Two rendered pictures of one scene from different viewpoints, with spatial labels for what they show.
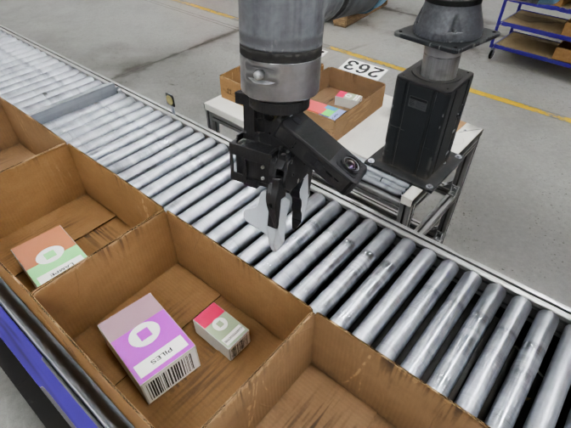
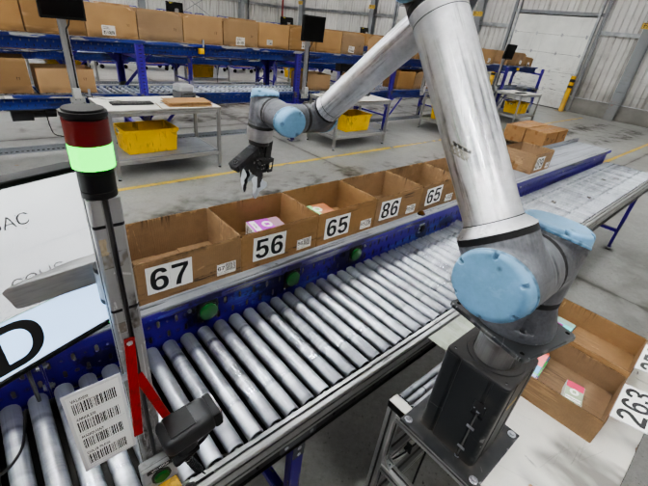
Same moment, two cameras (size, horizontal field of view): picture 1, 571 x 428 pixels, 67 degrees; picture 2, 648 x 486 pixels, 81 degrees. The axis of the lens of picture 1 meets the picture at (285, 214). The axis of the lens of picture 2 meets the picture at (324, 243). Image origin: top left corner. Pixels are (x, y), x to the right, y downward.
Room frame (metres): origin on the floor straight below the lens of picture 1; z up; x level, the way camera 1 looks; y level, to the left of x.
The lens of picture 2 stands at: (0.86, -1.26, 1.77)
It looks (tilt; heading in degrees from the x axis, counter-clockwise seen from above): 30 degrees down; 96
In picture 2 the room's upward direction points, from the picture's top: 7 degrees clockwise
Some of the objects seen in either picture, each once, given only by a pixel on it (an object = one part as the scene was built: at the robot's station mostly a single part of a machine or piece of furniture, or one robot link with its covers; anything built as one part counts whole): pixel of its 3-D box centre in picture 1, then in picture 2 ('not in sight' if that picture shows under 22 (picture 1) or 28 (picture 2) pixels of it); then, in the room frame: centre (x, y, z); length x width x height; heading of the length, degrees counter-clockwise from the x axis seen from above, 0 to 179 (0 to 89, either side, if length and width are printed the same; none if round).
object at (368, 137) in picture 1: (337, 118); (540, 389); (1.60, -0.22, 0.74); 1.00 x 0.58 x 0.03; 49
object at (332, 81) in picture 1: (330, 102); (550, 371); (1.61, -0.19, 0.80); 0.38 x 0.28 x 0.10; 141
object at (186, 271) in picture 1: (178, 330); (263, 228); (0.44, 0.19, 0.96); 0.39 x 0.29 x 0.17; 50
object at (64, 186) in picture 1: (65, 232); (328, 210); (0.69, 0.49, 0.96); 0.39 x 0.29 x 0.17; 50
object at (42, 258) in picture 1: (56, 266); (316, 215); (0.63, 0.50, 0.92); 0.16 x 0.11 x 0.07; 45
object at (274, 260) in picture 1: (287, 249); (344, 315); (0.86, -0.01, 0.72); 0.52 x 0.05 x 0.05; 140
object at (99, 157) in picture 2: not in sight; (89, 142); (0.51, -0.84, 1.62); 0.05 x 0.05 x 0.06
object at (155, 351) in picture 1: (149, 345); (266, 230); (0.43, 0.25, 0.92); 0.16 x 0.11 x 0.07; 43
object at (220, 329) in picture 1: (222, 330); not in sight; (0.47, 0.12, 0.91); 0.10 x 0.06 x 0.05; 50
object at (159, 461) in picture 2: not in sight; (159, 470); (0.54, -0.86, 0.95); 0.07 x 0.03 x 0.07; 50
